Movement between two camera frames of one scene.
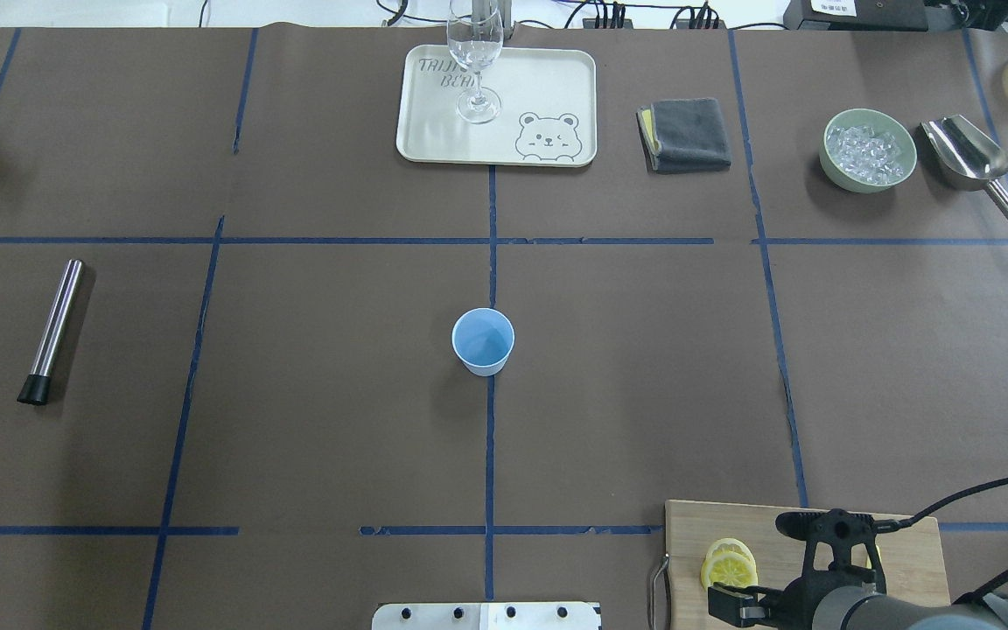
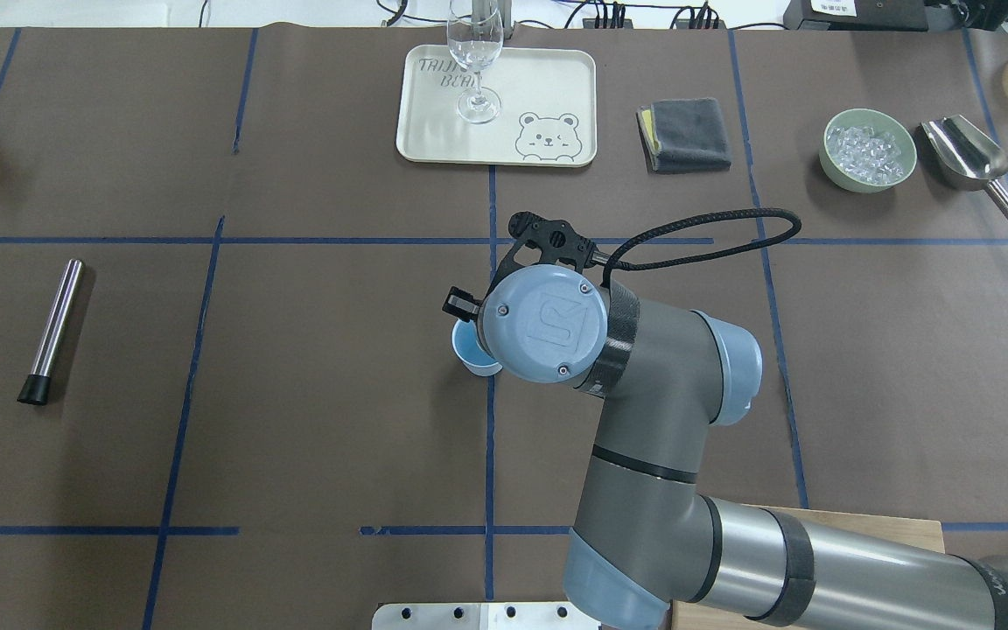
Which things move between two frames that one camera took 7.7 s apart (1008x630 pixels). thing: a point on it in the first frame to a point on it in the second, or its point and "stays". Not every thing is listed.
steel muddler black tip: (36, 387) stays
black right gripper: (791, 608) to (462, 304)
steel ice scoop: (969, 159) stays
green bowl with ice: (866, 151) stays
